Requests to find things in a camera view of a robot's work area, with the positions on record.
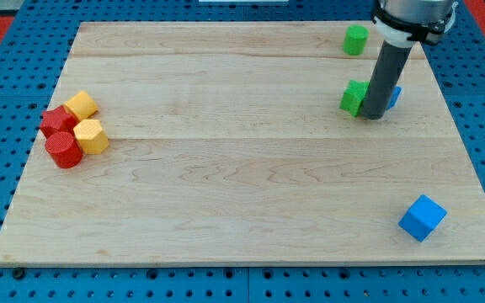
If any green star block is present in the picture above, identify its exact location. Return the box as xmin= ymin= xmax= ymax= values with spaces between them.
xmin=339 ymin=80 xmax=369 ymax=117

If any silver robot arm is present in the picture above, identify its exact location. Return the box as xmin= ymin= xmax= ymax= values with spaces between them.
xmin=371 ymin=0 xmax=458 ymax=48

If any red star block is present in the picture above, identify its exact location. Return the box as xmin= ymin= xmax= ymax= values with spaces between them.
xmin=40 ymin=106 xmax=77 ymax=139

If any wooden board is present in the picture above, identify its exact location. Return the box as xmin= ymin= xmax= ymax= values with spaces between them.
xmin=0 ymin=21 xmax=485 ymax=268

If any yellow hexagon block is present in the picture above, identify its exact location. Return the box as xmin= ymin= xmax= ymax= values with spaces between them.
xmin=73 ymin=119 xmax=109 ymax=155

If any green cylinder block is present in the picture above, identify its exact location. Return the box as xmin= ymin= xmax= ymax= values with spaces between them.
xmin=343 ymin=24 xmax=369 ymax=56

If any small blue block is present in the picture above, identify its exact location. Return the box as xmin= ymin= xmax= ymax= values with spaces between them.
xmin=386 ymin=86 xmax=402 ymax=110

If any yellow cylinder block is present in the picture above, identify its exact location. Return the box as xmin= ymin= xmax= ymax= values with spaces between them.
xmin=63 ymin=91 xmax=99 ymax=122

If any red cylinder block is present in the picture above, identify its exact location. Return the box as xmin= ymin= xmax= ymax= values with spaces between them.
xmin=45 ymin=132 xmax=83 ymax=169

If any blue cube block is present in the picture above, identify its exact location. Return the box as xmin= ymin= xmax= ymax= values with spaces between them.
xmin=398 ymin=194 xmax=447 ymax=242

